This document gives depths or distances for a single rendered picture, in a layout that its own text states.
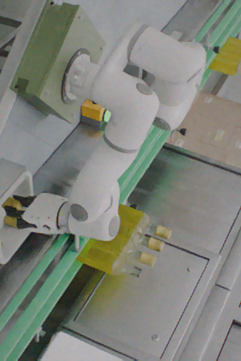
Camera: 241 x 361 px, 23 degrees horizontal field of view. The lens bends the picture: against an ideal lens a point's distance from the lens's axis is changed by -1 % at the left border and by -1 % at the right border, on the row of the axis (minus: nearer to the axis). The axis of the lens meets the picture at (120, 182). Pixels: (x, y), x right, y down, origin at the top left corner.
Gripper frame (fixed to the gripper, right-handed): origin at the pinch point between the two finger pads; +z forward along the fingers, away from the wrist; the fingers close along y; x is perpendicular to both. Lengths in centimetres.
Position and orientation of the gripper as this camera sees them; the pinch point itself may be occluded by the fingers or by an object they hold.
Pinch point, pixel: (16, 206)
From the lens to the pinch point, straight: 152.6
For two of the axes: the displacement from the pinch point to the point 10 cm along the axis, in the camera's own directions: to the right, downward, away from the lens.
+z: -8.8, -1.4, 4.6
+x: -2.0, -7.6, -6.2
